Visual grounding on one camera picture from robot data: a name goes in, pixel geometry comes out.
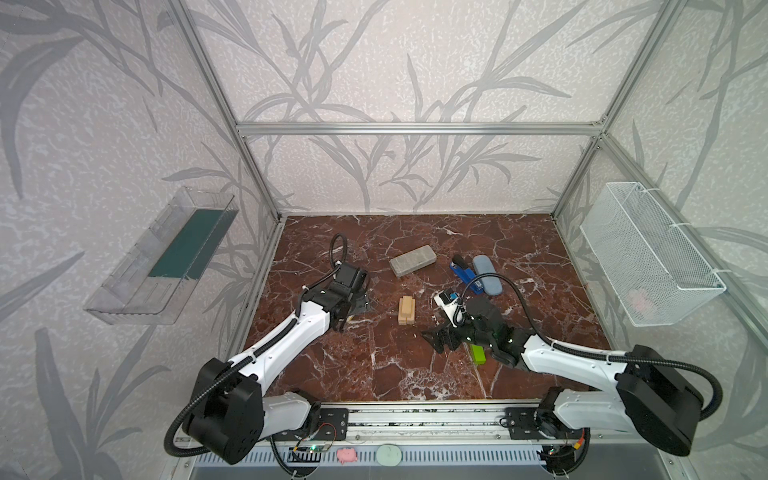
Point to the blue-grey oval case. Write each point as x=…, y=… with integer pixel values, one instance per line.
x=492, y=286

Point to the pink object in basket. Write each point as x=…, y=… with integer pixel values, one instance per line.
x=641, y=302

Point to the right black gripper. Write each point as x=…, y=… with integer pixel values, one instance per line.
x=458, y=332

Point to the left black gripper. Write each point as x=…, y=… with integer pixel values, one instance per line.
x=354, y=302

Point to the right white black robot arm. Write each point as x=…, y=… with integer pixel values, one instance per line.
x=639, y=391

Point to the pale green round disc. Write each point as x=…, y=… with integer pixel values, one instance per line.
x=388, y=455

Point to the blue stapler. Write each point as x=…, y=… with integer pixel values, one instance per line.
x=462, y=270

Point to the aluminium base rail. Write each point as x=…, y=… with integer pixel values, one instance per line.
x=467, y=420

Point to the grey stone brick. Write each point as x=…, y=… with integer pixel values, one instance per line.
x=412, y=261

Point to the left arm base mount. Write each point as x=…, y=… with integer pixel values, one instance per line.
x=324, y=425

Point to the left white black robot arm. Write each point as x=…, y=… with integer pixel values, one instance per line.
x=229, y=411

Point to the green block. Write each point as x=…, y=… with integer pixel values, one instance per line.
x=478, y=354

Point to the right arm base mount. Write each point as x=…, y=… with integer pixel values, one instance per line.
x=534, y=423

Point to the aluminium frame crossbar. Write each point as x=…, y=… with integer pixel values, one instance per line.
x=249, y=129

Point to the white wire mesh basket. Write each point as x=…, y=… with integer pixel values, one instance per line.
x=639, y=245

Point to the clear plastic wall bin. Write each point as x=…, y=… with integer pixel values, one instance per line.
x=156, y=278

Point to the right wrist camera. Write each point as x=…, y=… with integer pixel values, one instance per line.
x=447, y=301

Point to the wood block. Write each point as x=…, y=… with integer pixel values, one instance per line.
x=402, y=311
x=407, y=309
x=410, y=311

